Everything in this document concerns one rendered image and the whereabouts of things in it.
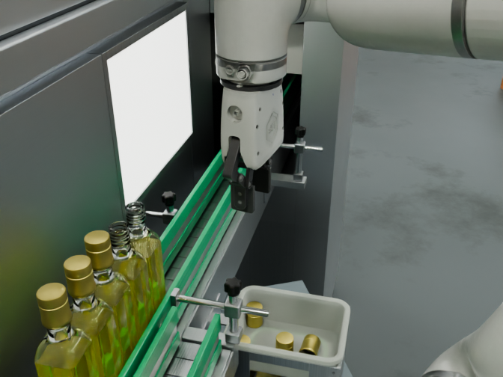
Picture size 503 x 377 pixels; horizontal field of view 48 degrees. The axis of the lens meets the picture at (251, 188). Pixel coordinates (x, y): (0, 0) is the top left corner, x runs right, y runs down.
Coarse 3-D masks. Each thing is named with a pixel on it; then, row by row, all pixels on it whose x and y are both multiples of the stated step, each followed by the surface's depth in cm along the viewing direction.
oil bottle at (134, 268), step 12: (132, 252) 86; (120, 264) 83; (132, 264) 84; (144, 264) 87; (132, 276) 84; (144, 276) 88; (132, 288) 84; (144, 288) 88; (132, 300) 85; (144, 300) 89; (144, 312) 89; (144, 324) 90
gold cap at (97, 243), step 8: (96, 232) 78; (104, 232) 78; (88, 240) 76; (96, 240) 76; (104, 240) 76; (88, 248) 76; (96, 248) 76; (104, 248) 76; (88, 256) 77; (96, 256) 76; (104, 256) 77; (112, 256) 79; (96, 264) 77; (104, 264) 77; (112, 264) 79
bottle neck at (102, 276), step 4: (108, 268) 78; (96, 272) 78; (100, 272) 78; (104, 272) 78; (108, 272) 79; (112, 272) 80; (96, 276) 79; (100, 276) 78; (104, 276) 79; (108, 276) 79; (112, 276) 80; (96, 280) 79; (100, 280) 79; (104, 280) 79; (108, 280) 79
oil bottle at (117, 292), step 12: (120, 276) 81; (96, 288) 79; (108, 288) 79; (120, 288) 80; (108, 300) 78; (120, 300) 80; (120, 312) 80; (132, 312) 85; (120, 324) 81; (132, 324) 86; (120, 336) 82; (132, 336) 86; (132, 348) 87
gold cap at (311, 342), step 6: (306, 336) 111; (312, 336) 110; (306, 342) 109; (312, 342) 109; (318, 342) 110; (300, 348) 109; (306, 348) 107; (312, 348) 108; (318, 348) 109; (312, 354) 110
